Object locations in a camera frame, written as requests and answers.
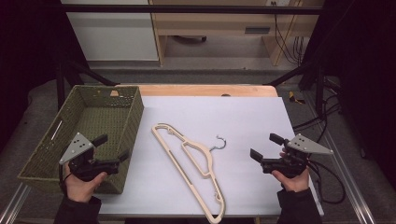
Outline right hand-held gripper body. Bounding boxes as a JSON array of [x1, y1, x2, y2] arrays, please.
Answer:
[[261, 133, 334, 179]]

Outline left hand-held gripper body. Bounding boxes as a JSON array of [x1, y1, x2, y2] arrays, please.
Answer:
[[59, 132, 120, 182]]

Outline green woven basket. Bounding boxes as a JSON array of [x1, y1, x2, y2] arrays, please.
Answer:
[[17, 85, 145, 195]]

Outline person's right hand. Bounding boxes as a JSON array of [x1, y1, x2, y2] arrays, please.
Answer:
[[271, 148, 311, 193]]

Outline person's left hand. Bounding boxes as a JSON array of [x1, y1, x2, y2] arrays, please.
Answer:
[[64, 161, 108, 203]]

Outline white table sheet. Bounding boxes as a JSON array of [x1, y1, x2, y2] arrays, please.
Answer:
[[98, 95, 325, 217]]

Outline yellow and black tool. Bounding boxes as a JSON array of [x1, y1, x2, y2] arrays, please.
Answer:
[[288, 91, 306, 105]]

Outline black metal stand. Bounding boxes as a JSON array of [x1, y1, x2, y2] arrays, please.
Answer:
[[55, 60, 120, 110], [264, 60, 325, 117]]

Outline white cabinet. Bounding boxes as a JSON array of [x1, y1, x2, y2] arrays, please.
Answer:
[[61, 0, 160, 62]]

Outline black curtain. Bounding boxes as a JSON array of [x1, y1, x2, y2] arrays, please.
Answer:
[[300, 0, 396, 183], [0, 0, 90, 150]]

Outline light wooden desk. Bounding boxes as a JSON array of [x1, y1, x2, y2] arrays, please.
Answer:
[[148, 0, 325, 67]]

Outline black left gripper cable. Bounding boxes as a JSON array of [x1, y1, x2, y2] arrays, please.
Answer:
[[58, 164, 73, 198]]

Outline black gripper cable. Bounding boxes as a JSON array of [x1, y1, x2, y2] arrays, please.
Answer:
[[58, 164, 73, 198], [306, 160, 347, 205]]

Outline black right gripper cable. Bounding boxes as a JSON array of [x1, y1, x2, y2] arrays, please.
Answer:
[[306, 160, 347, 205]]

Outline black floor cables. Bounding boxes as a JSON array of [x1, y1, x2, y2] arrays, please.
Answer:
[[292, 77, 344, 132]]

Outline aluminium rail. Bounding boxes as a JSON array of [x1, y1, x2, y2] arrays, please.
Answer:
[[0, 182, 32, 224], [303, 92, 377, 224]]

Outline hanging black cables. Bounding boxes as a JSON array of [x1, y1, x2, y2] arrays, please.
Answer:
[[273, 1, 305, 66]]

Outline black horizontal frame bar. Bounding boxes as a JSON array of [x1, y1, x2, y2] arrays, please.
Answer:
[[59, 3, 323, 15]]

